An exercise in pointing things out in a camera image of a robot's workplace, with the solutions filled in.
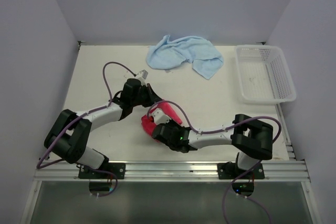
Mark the white plastic basket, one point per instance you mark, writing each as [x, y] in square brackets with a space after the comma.
[263, 75]

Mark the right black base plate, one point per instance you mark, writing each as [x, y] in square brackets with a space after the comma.
[229, 170]

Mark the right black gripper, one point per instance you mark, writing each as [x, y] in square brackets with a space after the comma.
[172, 122]

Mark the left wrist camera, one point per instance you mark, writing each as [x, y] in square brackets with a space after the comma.
[141, 75]

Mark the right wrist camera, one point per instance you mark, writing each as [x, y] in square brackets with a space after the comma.
[159, 116]

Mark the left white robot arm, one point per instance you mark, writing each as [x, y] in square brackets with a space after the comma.
[69, 135]

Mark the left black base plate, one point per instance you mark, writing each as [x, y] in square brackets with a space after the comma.
[106, 171]

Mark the light blue towel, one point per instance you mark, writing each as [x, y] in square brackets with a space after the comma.
[168, 54]

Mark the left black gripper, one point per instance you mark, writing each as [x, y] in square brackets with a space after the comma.
[152, 96]

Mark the aluminium mounting rail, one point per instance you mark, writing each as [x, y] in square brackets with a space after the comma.
[274, 171]

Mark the red towel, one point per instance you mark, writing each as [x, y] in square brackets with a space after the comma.
[147, 121]

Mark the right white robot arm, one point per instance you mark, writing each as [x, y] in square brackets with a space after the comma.
[251, 136]

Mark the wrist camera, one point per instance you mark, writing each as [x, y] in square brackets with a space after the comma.
[159, 116]
[141, 75]

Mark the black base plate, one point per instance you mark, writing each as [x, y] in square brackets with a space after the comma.
[106, 171]
[229, 170]

